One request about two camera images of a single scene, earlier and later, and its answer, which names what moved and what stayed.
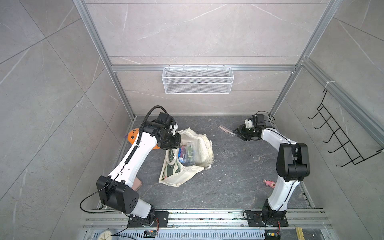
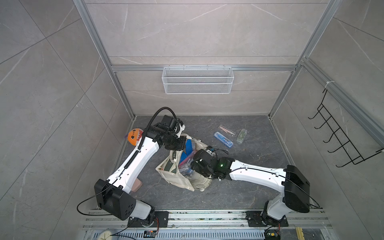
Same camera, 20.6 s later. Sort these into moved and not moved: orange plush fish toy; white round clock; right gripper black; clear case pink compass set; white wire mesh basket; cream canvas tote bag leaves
Moved: right gripper black; cream canvas tote bag leaves
Not moved: white round clock; clear case pink compass set; white wire mesh basket; orange plush fish toy
